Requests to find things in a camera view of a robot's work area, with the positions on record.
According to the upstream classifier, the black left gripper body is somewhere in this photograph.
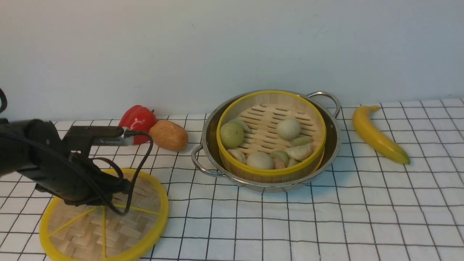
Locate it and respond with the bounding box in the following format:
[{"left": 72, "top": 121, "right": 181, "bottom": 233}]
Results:
[{"left": 34, "top": 153, "right": 132, "bottom": 206}]

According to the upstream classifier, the white grid tablecloth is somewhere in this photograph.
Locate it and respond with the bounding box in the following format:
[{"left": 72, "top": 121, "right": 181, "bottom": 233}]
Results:
[{"left": 1, "top": 99, "right": 463, "bottom": 261}]

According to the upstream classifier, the black camera cable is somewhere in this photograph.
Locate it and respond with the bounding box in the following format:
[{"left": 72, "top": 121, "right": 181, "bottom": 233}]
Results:
[{"left": 0, "top": 130, "right": 154, "bottom": 216}]

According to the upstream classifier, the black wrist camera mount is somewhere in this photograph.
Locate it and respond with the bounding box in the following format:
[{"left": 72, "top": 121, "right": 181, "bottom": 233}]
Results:
[{"left": 62, "top": 126, "right": 134, "bottom": 157}]

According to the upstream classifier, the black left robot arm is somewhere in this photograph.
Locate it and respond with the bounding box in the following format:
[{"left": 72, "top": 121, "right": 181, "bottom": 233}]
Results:
[{"left": 0, "top": 119, "right": 133, "bottom": 206}]

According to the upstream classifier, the green round bun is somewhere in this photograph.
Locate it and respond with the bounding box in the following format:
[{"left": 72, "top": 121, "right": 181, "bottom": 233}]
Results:
[{"left": 219, "top": 119, "right": 251, "bottom": 149}]

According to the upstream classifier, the red bell pepper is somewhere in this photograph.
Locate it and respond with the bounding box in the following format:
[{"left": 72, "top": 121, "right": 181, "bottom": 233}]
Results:
[{"left": 118, "top": 105, "right": 158, "bottom": 135}]

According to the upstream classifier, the pink dumpling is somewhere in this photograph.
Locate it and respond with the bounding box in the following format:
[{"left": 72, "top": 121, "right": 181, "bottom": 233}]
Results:
[{"left": 273, "top": 158, "right": 287, "bottom": 170}]

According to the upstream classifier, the yellow-rimmed bamboo steamer basket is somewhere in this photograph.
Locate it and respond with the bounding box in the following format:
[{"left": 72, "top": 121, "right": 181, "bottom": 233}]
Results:
[{"left": 216, "top": 90, "right": 327, "bottom": 183}]

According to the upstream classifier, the white dumpling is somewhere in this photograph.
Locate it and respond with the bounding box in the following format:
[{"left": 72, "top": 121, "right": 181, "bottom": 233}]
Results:
[{"left": 284, "top": 143, "right": 312, "bottom": 162}]

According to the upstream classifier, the yellow banana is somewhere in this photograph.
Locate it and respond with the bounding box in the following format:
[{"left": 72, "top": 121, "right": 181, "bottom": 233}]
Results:
[{"left": 352, "top": 105, "right": 410, "bottom": 165}]

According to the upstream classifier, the yellow-rimmed woven steamer lid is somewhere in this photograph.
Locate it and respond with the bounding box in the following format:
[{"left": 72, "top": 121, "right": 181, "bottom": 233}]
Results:
[{"left": 39, "top": 171, "right": 169, "bottom": 261}]

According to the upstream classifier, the brown potato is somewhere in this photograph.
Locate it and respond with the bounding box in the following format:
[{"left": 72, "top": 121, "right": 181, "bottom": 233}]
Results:
[{"left": 149, "top": 120, "right": 189, "bottom": 152}]

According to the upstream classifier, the white round bun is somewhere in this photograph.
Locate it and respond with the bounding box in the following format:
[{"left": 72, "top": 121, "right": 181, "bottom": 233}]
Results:
[{"left": 246, "top": 152, "right": 274, "bottom": 170}]

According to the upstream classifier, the stainless steel pot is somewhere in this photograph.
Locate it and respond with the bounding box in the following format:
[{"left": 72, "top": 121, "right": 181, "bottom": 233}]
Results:
[{"left": 191, "top": 91, "right": 341, "bottom": 192}]

